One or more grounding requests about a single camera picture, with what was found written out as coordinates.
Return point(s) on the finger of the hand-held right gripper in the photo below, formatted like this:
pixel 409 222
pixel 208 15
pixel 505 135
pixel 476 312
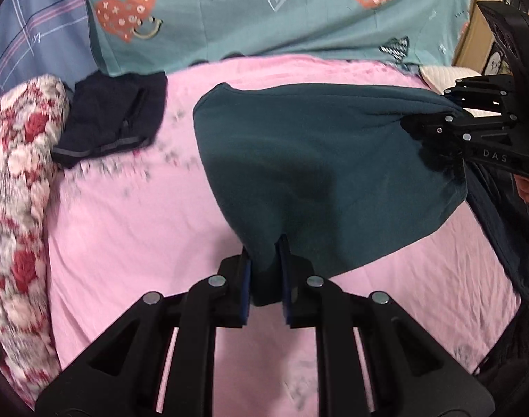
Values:
pixel 446 129
pixel 477 93

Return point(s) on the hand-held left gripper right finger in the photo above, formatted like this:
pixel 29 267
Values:
pixel 284 289

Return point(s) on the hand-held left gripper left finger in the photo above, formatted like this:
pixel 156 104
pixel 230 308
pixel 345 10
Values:
pixel 245 289

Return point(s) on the dark teal fleece pants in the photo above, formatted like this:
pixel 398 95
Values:
pixel 312 160

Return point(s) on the white pillow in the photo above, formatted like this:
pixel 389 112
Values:
pixel 442 76

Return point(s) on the brown cardboard box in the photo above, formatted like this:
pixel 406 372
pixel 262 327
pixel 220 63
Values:
pixel 479 30

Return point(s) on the dark navy garment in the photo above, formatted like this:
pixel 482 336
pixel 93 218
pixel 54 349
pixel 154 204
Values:
pixel 494 226

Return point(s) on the pink bed sheet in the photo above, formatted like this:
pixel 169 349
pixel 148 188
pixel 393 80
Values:
pixel 138 226

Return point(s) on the folded navy garment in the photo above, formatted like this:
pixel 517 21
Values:
pixel 112 113

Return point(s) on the teal heart print sheet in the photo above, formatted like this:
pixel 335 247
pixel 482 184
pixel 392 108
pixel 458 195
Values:
pixel 247 17

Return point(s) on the red floral blanket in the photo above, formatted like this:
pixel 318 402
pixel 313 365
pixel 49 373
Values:
pixel 17 226

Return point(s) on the blue plaid cloth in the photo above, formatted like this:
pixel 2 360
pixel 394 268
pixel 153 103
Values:
pixel 30 30

